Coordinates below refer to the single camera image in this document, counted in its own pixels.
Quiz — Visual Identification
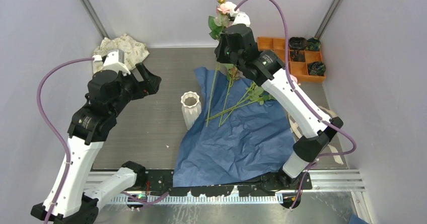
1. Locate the metal corner rail left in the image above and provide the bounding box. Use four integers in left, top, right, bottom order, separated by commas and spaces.
80, 0, 109, 38

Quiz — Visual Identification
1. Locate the pink flower stem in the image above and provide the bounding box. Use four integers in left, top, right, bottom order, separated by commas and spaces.
208, 0, 234, 108
261, 70, 299, 108
219, 64, 240, 127

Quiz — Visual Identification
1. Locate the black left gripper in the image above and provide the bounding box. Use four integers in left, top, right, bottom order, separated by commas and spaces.
109, 62, 160, 117

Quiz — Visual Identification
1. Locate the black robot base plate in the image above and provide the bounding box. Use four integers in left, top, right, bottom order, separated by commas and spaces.
126, 169, 300, 197

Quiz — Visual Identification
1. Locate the white ribbed vase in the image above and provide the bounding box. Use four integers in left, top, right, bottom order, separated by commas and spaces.
181, 91, 201, 130

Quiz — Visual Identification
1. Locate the metal corner rail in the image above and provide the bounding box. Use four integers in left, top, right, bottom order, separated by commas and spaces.
314, 0, 343, 39
80, 0, 109, 38

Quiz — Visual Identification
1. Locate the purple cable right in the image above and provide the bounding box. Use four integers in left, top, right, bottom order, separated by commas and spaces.
233, 0, 357, 211

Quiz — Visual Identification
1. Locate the beige printed ribbon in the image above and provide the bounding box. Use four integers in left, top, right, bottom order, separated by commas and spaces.
287, 106, 344, 165

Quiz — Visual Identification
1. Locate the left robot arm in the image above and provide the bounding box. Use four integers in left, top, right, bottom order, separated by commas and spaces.
31, 63, 161, 223

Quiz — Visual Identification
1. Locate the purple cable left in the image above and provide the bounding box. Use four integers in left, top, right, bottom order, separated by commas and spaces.
36, 57, 169, 224

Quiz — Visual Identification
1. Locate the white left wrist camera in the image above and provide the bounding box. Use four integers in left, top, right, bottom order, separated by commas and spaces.
93, 49, 131, 76

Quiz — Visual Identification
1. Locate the patterned cream cloth bag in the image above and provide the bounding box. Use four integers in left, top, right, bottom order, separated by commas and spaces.
93, 33, 150, 71

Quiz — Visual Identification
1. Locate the metal corner rail right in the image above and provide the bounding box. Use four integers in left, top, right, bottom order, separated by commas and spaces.
314, 0, 343, 39

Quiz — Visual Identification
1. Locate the purple cable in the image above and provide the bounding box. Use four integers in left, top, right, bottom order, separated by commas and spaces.
233, 0, 357, 211
36, 57, 169, 224

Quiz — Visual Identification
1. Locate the wooden compartment tray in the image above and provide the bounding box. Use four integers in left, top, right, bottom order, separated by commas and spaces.
256, 37, 326, 83

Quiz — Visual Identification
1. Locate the dark rolled fabric item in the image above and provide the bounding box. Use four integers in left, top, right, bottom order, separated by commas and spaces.
290, 50, 306, 62
306, 37, 321, 51
307, 61, 326, 77
289, 37, 308, 50

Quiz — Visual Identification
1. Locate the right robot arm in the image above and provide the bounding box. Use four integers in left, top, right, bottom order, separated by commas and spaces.
215, 34, 343, 189

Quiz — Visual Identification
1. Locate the blue wrapping paper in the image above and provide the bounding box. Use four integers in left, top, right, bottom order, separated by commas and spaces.
173, 67, 295, 187

